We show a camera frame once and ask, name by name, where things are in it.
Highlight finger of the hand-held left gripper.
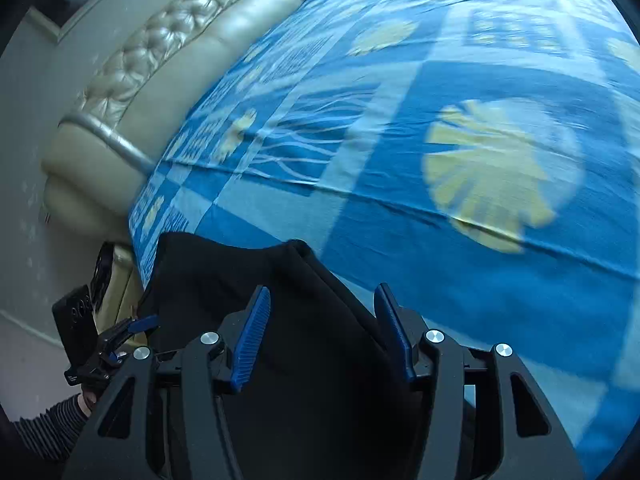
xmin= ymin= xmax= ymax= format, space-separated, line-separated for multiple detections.
xmin=99 ymin=314 xmax=161 ymax=348
xmin=85 ymin=347 xmax=132 ymax=378

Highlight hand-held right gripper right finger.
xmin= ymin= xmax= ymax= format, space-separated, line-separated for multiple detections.
xmin=374 ymin=283 xmax=586 ymax=480

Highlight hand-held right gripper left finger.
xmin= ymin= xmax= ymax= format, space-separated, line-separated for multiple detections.
xmin=62 ymin=286 xmax=271 ymax=480

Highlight black pants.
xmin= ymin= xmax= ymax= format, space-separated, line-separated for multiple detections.
xmin=137 ymin=232 xmax=432 ymax=480

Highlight cream tufted leather headboard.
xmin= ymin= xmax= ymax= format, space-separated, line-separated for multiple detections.
xmin=40 ymin=0 xmax=383 ymax=343

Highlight person's left forearm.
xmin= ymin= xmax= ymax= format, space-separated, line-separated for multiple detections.
xmin=12 ymin=390 xmax=99 ymax=462

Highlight blue printed bed sheet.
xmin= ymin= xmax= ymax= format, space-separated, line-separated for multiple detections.
xmin=125 ymin=0 xmax=640 ymax=480

